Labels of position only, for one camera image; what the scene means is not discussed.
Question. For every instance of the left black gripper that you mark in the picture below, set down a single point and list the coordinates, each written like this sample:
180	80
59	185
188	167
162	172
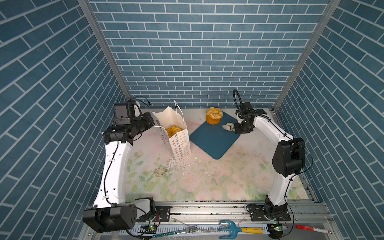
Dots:
148	120

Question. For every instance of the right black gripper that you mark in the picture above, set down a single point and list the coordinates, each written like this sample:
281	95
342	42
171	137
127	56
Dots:
237	131

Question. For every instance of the large round twisted bread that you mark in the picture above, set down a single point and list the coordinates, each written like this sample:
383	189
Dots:
214	116

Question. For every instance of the croissant bread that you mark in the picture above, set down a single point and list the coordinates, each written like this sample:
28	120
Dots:
173	130

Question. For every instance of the white printed paper bag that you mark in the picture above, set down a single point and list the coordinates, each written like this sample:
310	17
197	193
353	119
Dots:
179	144

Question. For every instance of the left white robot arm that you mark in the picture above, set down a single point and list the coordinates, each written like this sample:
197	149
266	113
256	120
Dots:
110	212

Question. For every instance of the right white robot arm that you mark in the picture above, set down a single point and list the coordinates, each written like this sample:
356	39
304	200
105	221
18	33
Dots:
288	160

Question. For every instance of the dark blue tray mat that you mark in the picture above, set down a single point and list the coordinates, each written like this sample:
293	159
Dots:
213	139

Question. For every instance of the red white marker pen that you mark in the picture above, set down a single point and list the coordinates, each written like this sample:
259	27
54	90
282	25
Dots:
313	229

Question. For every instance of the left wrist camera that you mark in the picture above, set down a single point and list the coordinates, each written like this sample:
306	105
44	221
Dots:
124	113

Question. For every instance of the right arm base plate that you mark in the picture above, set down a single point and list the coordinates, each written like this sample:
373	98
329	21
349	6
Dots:
268	213

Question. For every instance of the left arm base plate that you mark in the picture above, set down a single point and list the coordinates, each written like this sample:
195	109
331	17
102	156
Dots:
160	214

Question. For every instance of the aluminium rail frame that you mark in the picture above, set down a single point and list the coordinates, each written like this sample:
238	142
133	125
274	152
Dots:
200	213

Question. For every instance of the teal fork tool yellow handle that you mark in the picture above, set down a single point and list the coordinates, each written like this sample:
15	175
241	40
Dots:
231	227

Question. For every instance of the metal fork green handle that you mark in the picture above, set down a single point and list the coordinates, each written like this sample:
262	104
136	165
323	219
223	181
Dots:
187	230

